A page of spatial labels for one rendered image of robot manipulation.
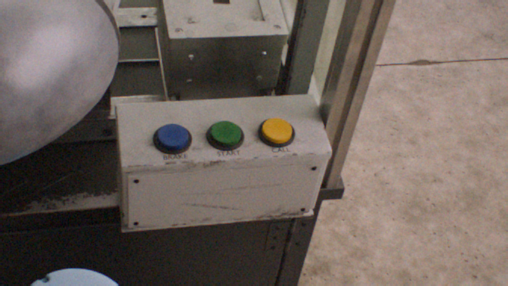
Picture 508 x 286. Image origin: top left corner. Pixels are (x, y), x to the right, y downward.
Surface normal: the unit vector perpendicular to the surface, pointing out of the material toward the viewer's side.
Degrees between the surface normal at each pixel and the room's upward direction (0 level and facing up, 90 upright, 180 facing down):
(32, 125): 89
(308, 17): 90
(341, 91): 90
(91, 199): 0
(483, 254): 0
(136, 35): 0
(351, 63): 90
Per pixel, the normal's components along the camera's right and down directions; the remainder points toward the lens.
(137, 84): 0.11, -0.64
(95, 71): 0.94, 0.12
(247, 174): 0.18, 0.76
